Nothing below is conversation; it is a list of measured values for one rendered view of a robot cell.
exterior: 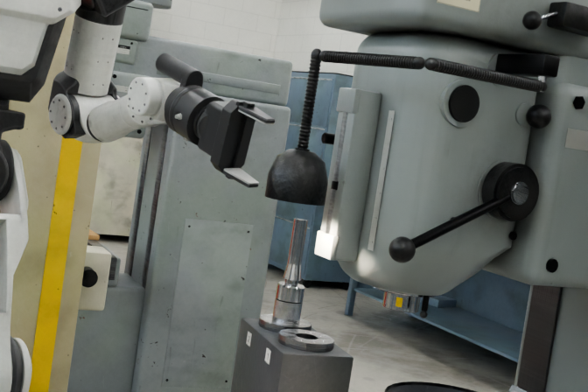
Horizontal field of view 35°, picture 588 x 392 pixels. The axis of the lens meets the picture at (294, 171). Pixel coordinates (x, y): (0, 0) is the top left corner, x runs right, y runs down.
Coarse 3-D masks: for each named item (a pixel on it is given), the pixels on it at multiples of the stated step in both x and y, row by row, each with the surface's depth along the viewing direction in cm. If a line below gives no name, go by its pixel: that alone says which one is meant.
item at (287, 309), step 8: (280, 296) 154; (288, 296) 153; (296, 296) 154; (280, 304) 154; (288, 304) 153; (296, 304) 154; (280, 312) 154; (288, 312) 154; (296, 312) 154; (280, 320) 154; (288, 320) 154; (296, 320) 154
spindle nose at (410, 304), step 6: (384, 294) 119; (390, 294) 118; (384, 300) 119; (390, 300) 118; (402, 300) 117; (408, 300) 117; (414, 300) 118; (384, 306) 119; (390, 306) 118; (396, 306) 117; (402, 306) 117; (408, 306) 117; (414, 306) 118; (414, 312) 118
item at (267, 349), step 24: (240, 336) 159; (264, 336) 148; (288, 336) 145; (312, 336) 148; (240, 360) 157; (264, 360) 146; (288, 360) 139; (312, 360) 141; (336, 360) 142; (240, 384) 156; (264, 384) 145; (288, 384) 140; (312, 384) 141; (336, 384) 143
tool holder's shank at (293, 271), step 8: (296, 224) 154; (304, 224) 154; (296, 232) 154; (304, 232) 154; (296, 240) 154; (304, 240) 155; (296, 248) 154; (288, 256) 155; (296, 256) 154; (288, 264) 155; (296, 264) 154; (288, 272) 154; (296, 272) 154; (288, 280) 155; (296, 280) 154
